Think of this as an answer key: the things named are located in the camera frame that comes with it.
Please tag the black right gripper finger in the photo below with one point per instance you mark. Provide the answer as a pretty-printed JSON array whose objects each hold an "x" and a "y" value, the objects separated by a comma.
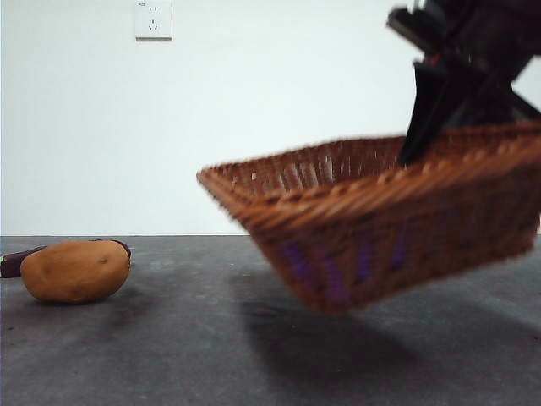
[
  {"x": 486, "y": 105},
  {"x": 431, "y": 97}
]

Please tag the brown wicker basket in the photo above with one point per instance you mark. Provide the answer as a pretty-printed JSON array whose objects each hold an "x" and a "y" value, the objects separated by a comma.
[{"x": 380, "y": 228}]

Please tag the brown potato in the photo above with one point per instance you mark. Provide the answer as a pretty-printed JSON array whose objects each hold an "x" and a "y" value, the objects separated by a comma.
[{"x": 74, "y": 272}]

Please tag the dark purple eggplant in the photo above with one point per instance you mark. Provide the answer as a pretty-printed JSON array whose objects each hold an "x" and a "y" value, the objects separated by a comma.
[{"x": 10, "y": 264}]

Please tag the white wall socket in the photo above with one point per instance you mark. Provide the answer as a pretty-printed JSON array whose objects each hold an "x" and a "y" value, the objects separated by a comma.
[{"x": 153, "y": 21}]

